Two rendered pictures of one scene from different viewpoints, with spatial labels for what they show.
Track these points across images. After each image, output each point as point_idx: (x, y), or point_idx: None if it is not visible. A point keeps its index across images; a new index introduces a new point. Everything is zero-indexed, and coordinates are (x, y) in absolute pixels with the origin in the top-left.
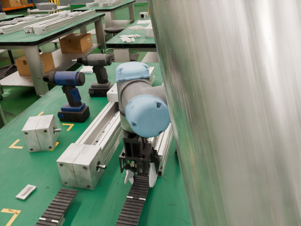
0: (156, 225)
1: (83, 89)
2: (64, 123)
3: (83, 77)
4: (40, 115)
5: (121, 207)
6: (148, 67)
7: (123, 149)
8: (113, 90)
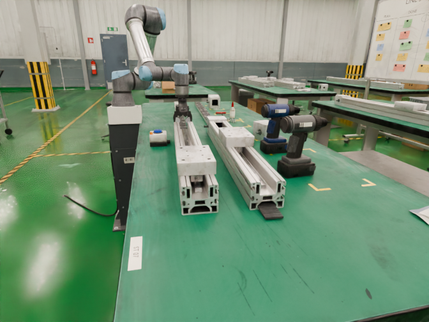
0: (171, 130)
1: (334, 176)
2: None
3: (263, 110)
4: (309, 149)
5: None
6: (174, 65)
7: (188, 105)
8: (239, 128)
